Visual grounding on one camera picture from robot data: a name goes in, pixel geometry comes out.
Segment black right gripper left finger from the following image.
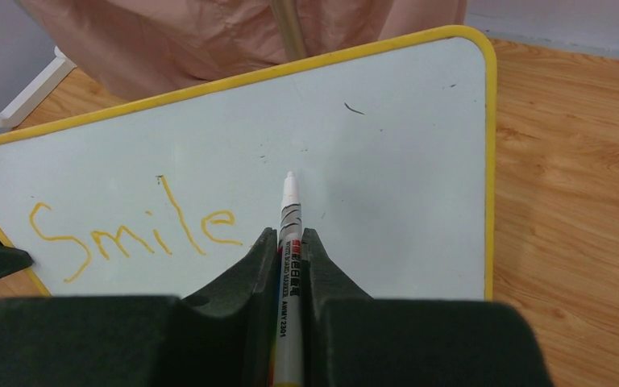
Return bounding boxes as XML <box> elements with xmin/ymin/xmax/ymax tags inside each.
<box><xmin>0</xmin><ymin>228</ymin><xmax>279</xmax><ymax>386</ymax></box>

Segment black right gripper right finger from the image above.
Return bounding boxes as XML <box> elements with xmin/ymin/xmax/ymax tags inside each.
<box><xmin>302</xmin><ymin>229</ymin><xmax>553</xmax><ymax>386</ymax></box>

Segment white whiteboard marker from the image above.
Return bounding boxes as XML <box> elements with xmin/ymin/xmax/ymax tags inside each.
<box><xmin>270</xmin><ymin>172</ymin><xmax>305</xmax><ymax>386</ymax></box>

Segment yellow framed whiteboard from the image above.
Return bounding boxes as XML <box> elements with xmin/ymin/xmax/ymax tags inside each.
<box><xmin>0</xmin><ymin>24</ymin><xmax>498</xmax><ymax>303</ymax></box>

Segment pink shorts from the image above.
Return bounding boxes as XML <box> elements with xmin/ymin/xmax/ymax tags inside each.
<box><xmin>22</xmin><ymin>1</ymin><xmax>467</xmax><ymax>100</ymax></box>

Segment white clothes rack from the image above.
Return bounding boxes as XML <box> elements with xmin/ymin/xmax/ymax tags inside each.
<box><xmin>0</xmin><ymin>0</ymin><xmax>309</xmax><ymax>129</ymax></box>

